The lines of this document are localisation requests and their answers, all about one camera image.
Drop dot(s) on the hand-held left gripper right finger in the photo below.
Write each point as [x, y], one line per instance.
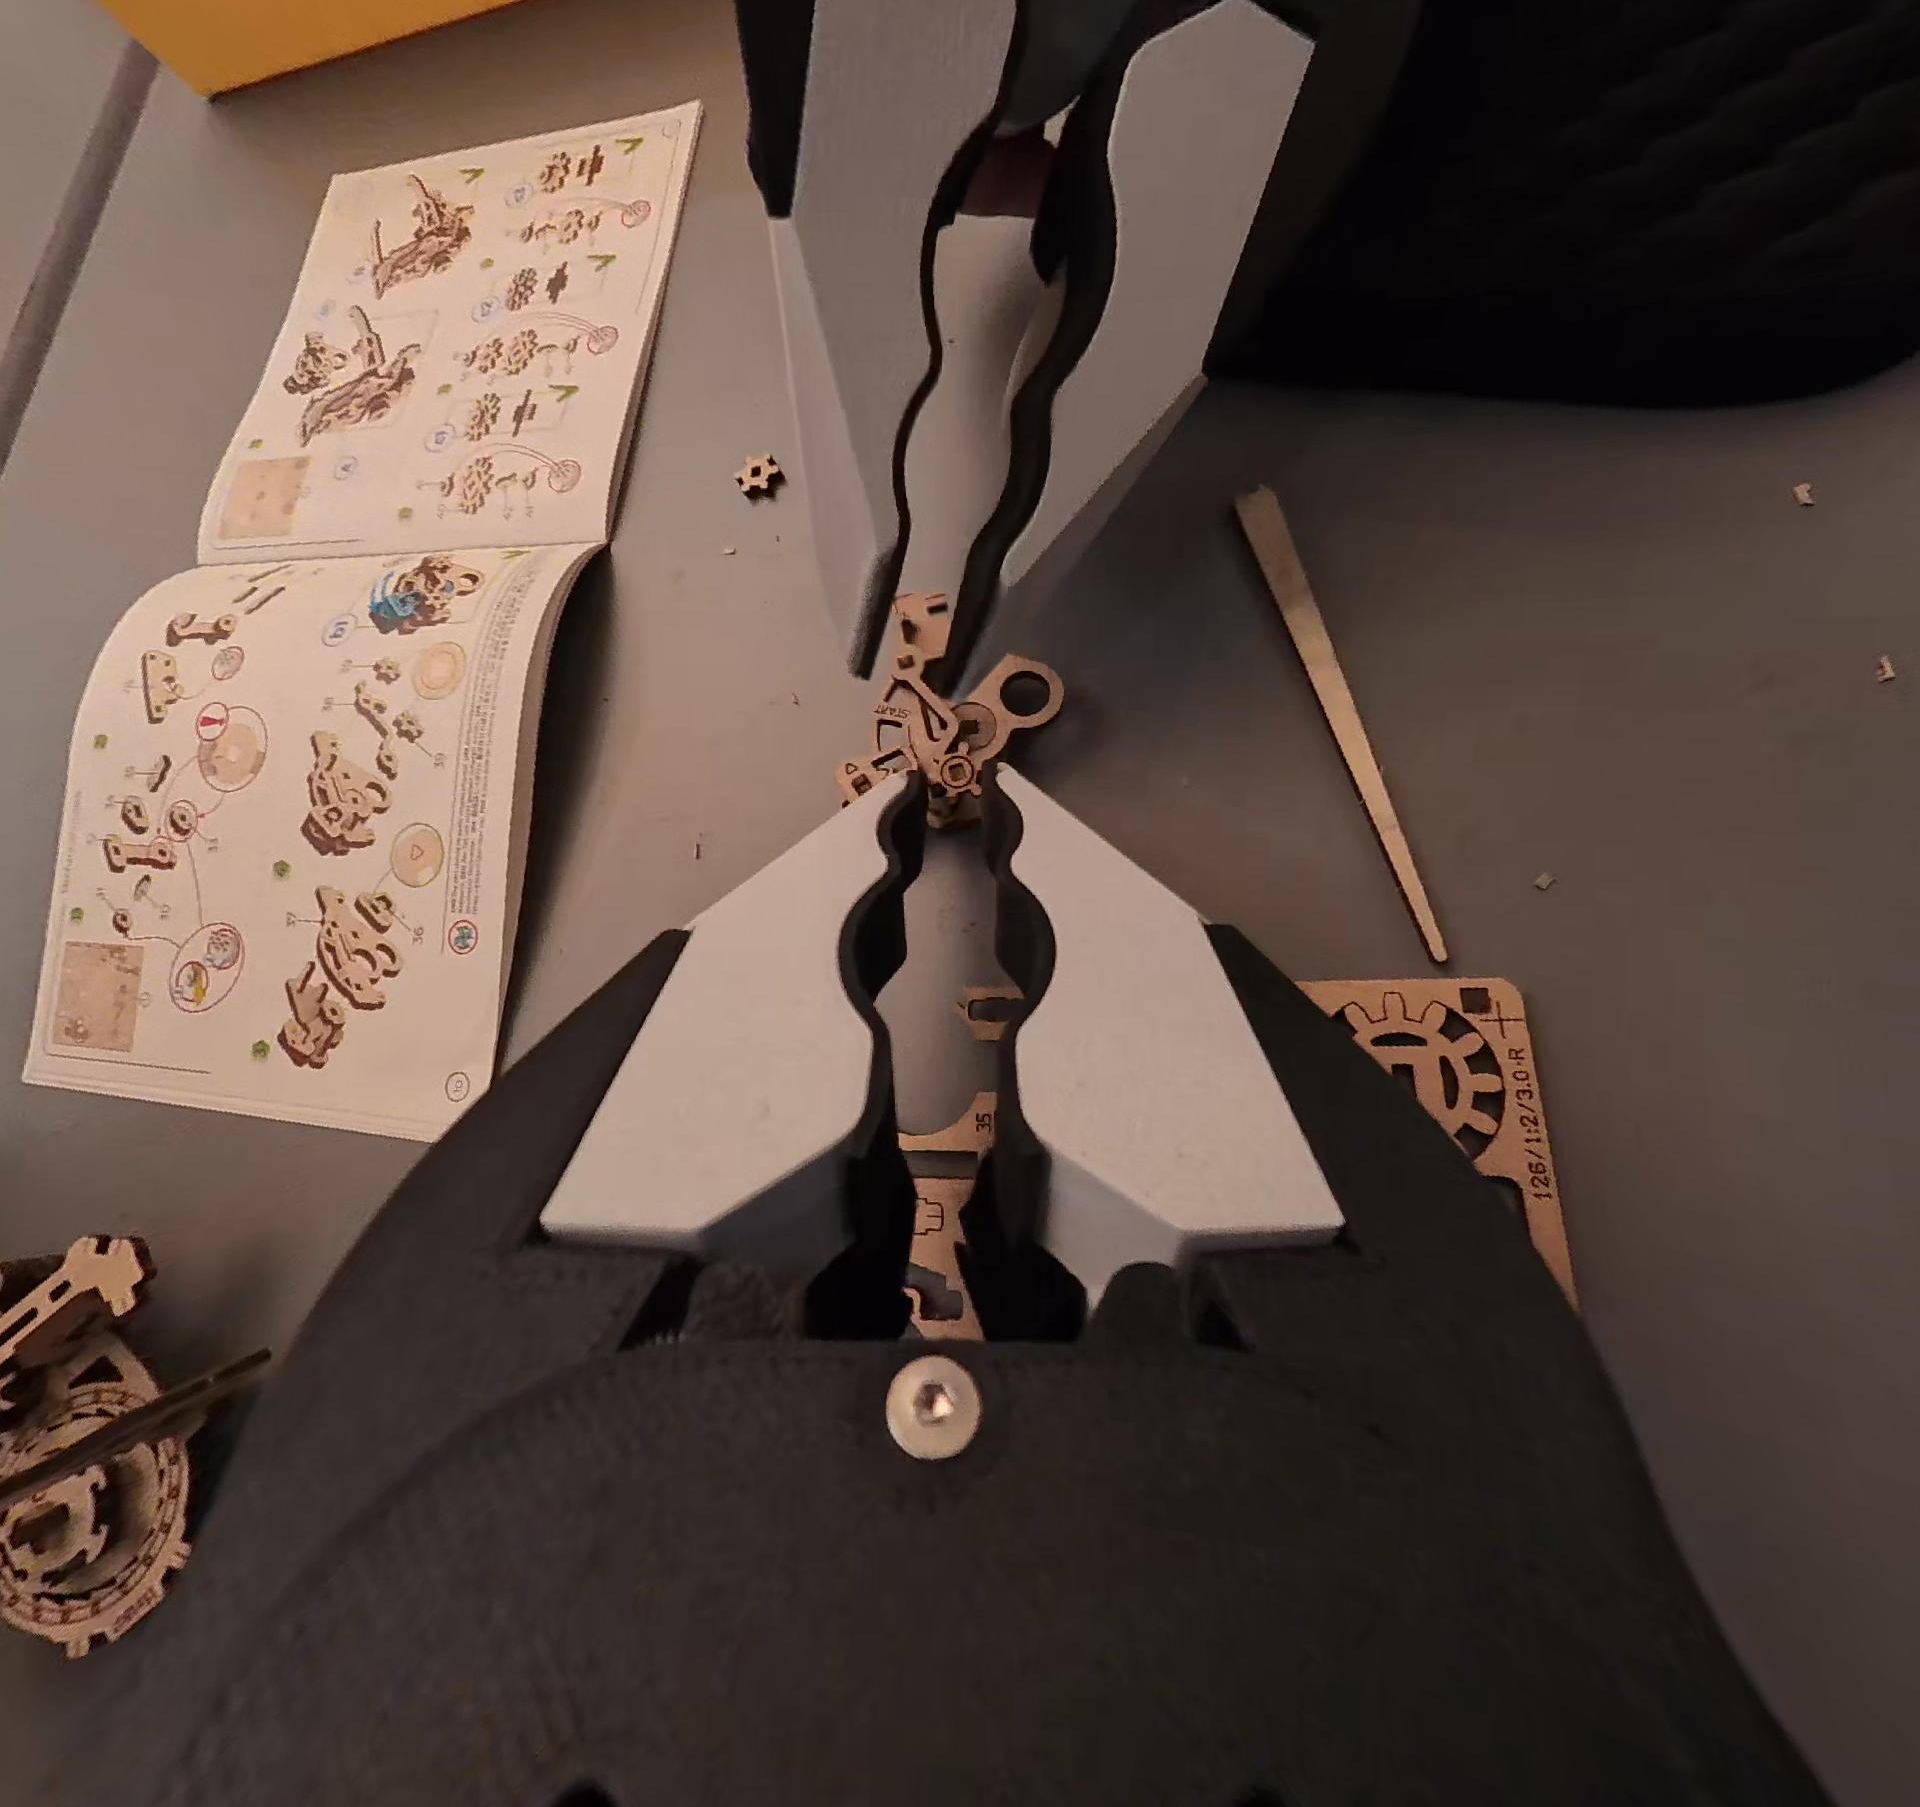
[1187, 1086]

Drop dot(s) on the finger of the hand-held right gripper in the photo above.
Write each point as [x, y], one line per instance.
[871, 112]
[1200, 215]

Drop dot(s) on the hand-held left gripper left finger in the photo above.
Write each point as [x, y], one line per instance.
[720, 1086]

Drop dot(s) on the small wooden gear assembly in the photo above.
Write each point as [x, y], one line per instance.
[937, 725]

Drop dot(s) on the partly built wooden model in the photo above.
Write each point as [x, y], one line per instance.
[91, 1506]

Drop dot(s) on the person's right hand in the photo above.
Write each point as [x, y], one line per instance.
[1009, 163]

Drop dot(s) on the laser-cut wooden sheet with gear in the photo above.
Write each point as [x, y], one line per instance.
[1500, 1086]

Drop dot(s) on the tiny loose wooden gear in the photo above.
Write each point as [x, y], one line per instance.
[762, 474]

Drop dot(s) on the thin wooden stick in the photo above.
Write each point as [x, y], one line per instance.
[1335, 695]

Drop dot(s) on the black quilted pad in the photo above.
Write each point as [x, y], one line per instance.
[1649, 156]

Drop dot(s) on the open instruction booklet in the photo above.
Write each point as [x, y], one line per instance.
[376, 637]

